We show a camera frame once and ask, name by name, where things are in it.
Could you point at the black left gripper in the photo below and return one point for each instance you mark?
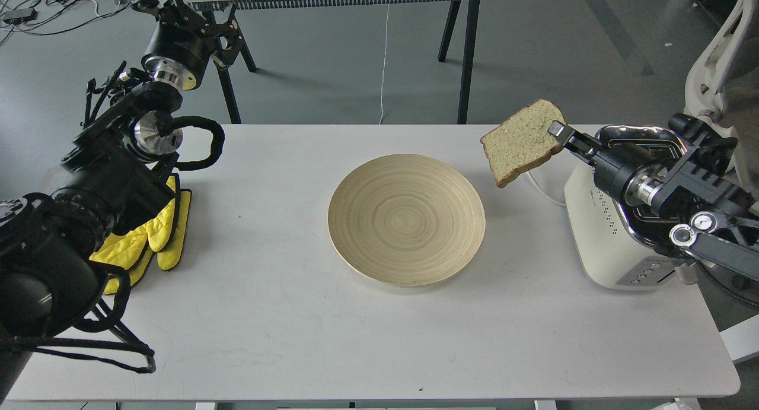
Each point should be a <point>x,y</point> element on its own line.
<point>181,47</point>

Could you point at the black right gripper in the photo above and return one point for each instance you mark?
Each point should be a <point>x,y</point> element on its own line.
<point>615,168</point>

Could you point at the slice of bread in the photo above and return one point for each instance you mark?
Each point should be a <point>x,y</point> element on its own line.
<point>522,142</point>

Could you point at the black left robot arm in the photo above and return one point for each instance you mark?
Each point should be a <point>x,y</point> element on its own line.
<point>55,299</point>

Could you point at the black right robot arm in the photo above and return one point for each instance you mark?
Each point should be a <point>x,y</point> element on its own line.
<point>711,217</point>

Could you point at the cream white toaster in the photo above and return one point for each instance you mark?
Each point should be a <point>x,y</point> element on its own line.
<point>616,244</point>

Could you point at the round wooden plate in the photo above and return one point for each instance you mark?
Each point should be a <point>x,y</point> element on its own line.
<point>406,220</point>

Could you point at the yellow oven mitt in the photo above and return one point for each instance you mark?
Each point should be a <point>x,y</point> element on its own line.
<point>160,239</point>

